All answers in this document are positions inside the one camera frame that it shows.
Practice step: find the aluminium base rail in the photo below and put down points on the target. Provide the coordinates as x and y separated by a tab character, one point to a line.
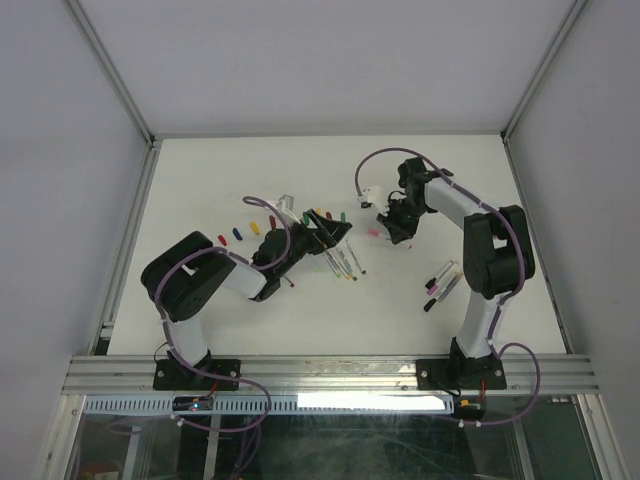
549	374

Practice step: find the magenta cap marker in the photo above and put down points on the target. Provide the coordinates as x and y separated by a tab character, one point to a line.
442	281

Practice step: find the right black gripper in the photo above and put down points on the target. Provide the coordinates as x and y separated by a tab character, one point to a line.
397	231

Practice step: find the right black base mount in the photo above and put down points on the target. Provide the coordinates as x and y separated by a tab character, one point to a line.
440	372

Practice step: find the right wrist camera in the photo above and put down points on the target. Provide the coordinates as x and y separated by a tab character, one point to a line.
373	197

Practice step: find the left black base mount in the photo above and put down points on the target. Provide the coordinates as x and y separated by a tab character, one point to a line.
204	372

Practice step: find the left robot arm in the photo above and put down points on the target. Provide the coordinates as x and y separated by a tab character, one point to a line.
182	280

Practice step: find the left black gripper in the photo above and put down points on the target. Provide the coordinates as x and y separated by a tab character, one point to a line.
326	235

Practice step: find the yellow cap marker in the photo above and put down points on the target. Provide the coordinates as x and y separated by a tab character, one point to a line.
339	266

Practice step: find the blue pen cap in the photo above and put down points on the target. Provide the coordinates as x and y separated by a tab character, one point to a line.
236	233

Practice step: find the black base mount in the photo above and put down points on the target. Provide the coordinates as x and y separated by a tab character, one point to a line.
440	372
204	372

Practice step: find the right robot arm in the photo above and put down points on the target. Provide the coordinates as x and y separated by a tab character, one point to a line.
497	256

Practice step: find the white slotted cable duct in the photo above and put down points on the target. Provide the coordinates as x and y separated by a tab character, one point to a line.
319	403

